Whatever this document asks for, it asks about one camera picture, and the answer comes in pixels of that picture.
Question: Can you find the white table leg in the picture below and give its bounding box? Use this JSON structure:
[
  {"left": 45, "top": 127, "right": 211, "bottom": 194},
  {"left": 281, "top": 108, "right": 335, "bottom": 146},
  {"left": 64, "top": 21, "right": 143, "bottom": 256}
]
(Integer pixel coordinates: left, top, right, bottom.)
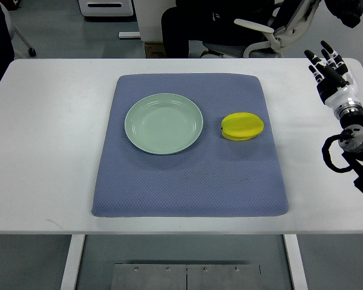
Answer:
[
  {"left": 283, "top": 234, "right": 308, "bottom": 290},
  {"left": 60, "top": 234, "right": 85, "bottom": 290}
]

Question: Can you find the grey chair with caster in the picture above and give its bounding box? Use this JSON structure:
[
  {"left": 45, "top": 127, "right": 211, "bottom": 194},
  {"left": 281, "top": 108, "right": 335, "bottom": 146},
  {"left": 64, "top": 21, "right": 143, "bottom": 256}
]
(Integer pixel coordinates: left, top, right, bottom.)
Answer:
[{"left": 0, "top": 2, "right": 36, "bottom": 57}]

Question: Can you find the cardboard box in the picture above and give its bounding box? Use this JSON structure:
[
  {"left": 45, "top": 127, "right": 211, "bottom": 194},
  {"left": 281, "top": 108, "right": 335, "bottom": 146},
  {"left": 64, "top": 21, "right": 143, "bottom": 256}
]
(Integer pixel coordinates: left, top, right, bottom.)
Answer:
[{"left": 145, "top": 42, "right": 166, "bottom": 59}]

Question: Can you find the light green plate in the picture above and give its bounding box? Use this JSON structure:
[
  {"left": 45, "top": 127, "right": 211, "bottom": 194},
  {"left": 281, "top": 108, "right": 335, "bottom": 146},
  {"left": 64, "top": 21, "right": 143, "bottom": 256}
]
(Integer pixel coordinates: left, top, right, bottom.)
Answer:
[{"left": 124, "top": 93, "right": 204, "bottom": 155}]

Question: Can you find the white appliance with slot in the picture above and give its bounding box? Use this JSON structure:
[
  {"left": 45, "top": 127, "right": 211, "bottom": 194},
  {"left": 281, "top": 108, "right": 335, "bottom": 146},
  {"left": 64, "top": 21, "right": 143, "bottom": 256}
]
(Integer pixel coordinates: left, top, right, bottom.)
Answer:
[{"left": 78, "top": 0, "right": 134, "bottom": 17}]

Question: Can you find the yellow starfruit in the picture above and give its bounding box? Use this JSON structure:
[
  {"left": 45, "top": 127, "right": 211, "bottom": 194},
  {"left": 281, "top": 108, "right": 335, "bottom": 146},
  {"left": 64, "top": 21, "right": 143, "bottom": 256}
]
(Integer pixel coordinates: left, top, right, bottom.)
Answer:
[{"left": 221, "top": 112, "right": 264, "bottom": 141}]

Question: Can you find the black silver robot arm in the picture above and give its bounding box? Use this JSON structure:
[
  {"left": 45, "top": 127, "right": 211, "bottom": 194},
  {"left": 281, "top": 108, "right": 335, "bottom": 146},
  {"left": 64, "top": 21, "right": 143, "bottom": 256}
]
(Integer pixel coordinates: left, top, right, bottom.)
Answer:
[{"left": 339, "top": 111, "right": 363, "bottom": 193}]

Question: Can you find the right white table leg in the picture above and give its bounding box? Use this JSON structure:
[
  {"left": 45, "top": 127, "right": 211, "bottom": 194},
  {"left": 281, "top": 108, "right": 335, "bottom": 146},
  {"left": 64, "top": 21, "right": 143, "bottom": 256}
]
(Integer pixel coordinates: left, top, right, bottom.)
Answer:
[{"left": 283, "top": 234, "right": 308, "bottom": 290}]

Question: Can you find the white table pedestal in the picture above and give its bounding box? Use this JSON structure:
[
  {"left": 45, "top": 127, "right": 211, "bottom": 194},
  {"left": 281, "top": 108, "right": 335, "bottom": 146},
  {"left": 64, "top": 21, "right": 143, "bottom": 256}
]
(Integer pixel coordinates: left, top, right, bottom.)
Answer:
[{"left": 118, "top": 0, "right": 175, "bottom": 42}]

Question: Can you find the metal base plate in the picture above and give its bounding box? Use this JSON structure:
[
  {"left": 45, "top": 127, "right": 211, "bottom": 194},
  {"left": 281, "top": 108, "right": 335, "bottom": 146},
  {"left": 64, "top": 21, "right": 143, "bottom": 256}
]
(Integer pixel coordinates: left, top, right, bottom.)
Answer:
[{"left": 111, "top": 264, "right": 264, "bottom": 289}]

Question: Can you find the seated person in black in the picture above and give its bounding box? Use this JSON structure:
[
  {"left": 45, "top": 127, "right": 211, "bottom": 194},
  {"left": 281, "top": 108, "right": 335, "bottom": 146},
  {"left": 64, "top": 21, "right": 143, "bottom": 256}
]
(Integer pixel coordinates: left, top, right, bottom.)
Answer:
[{"left": 161, "top": 0, "right": 275, "bottom": 59}]

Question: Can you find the left white table leg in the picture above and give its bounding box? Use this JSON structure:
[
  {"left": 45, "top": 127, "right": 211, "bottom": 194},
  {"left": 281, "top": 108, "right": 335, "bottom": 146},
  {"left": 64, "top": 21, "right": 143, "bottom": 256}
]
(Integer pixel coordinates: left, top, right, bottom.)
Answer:
[{"left": 60, "top": 234, "right": 85, "bottom": 290}]

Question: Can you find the blue textured mat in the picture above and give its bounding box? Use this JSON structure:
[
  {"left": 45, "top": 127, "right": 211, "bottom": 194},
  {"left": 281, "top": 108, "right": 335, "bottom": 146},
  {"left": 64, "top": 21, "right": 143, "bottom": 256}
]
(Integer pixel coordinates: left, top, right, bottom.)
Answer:
[{"left": 91, "top": 73, "right": 290, "bottom": 218}]

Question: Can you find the white office chair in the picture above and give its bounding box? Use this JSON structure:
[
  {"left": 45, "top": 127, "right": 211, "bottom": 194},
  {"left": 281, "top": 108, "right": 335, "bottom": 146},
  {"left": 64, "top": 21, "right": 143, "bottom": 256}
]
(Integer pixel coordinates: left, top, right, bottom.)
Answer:
[{"left": 201, "top": 1, "right": 320, "bottom": 58}]

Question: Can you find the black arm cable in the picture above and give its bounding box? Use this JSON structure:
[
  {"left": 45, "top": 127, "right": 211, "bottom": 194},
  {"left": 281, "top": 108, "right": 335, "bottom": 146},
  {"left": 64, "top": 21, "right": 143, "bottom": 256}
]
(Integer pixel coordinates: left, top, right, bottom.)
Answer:
[{"left": 321, "top": 134, "right": 353, "bottom": 173}]

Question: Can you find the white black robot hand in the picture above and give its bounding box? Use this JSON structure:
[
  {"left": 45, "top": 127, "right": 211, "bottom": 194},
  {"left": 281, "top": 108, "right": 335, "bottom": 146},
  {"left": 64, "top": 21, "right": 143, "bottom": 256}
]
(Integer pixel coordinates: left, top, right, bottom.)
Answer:
[{"left": 304, "top": 41, "right": 363, "bottom": 119}]

